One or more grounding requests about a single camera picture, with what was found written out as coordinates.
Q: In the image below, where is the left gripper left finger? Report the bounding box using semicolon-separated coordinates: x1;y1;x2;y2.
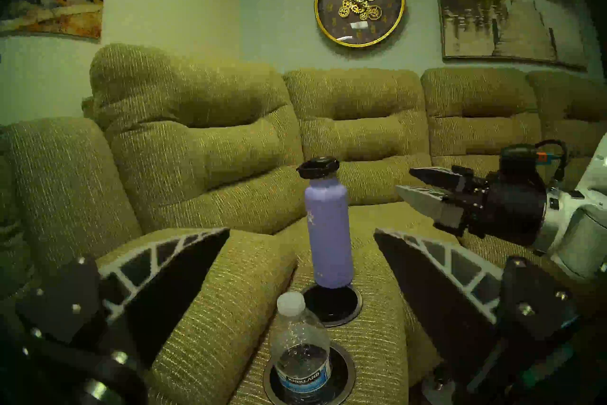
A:
14;227;231;369

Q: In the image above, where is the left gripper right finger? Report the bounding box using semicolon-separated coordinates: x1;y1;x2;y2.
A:
373;228;580;390

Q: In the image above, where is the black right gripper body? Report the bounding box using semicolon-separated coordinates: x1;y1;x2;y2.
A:
451;143;552;248

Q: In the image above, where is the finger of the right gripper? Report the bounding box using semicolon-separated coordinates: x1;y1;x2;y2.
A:
395;185;468;230
409;166;476;194

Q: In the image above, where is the purple metal flask bottle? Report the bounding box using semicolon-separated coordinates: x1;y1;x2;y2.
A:
296;156;355;290

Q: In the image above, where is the clear plastic water bottle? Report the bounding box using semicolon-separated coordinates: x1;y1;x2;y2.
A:
269;291;332;405

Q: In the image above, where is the black metal-rimmed cup holder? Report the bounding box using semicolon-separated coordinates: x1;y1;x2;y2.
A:
302;283;363;328
262;340;356;405

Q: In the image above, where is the olive sofa console armrest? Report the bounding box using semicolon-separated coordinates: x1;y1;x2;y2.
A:
95;228;299;405

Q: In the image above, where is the olive green fabric sofa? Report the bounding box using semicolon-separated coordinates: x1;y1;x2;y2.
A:
0;43;607;405

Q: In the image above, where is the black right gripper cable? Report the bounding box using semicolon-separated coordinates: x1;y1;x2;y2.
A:
535;139;569;182

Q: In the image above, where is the lake dock wall picture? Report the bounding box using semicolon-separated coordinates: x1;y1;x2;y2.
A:
427;0;591;72

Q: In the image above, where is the round gold-rimmed wall clock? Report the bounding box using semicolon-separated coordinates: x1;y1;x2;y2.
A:
314;0;406;49

